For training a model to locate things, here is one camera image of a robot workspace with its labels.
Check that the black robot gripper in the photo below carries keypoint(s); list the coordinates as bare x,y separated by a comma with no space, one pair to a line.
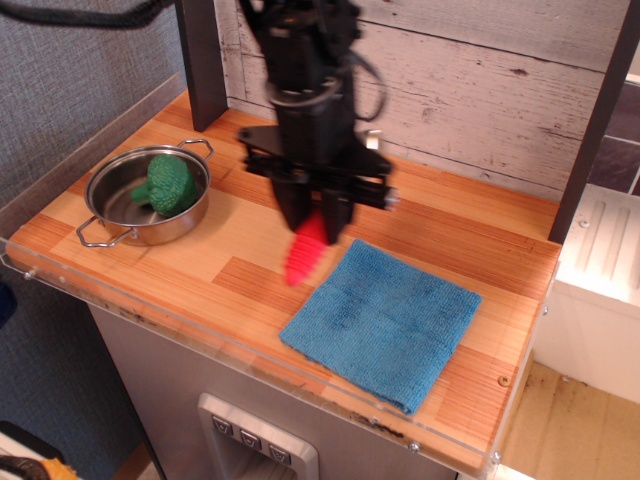
313,146

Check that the red handled metal spoon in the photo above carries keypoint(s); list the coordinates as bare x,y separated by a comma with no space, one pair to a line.
305,255

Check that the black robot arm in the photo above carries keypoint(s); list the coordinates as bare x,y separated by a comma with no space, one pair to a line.
307,48

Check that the blue cloth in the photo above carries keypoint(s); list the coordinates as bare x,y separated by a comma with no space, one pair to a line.
383,325

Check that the green toy broccoli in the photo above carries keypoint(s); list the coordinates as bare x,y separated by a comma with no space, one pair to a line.
169,189

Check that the small steel pot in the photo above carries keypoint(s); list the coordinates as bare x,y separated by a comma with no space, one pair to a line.
116,218

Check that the clear acrylic table guard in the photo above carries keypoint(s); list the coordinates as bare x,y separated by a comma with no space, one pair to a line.
226,302

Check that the grey toy fridge cabinet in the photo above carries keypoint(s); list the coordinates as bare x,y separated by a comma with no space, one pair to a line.
206,420

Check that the white toy sink unit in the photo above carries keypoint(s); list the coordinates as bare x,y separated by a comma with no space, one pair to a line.
590,329

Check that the yellow object at corner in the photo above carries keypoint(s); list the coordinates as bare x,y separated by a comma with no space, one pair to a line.
56,470

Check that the dark left vertical post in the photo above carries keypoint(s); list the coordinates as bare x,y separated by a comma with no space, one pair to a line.
202,57

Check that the dark vertical post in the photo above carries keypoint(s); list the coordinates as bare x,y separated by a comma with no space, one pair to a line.
202,57
604,107

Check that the dark right vertical post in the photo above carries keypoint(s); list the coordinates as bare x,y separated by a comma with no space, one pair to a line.
604,107

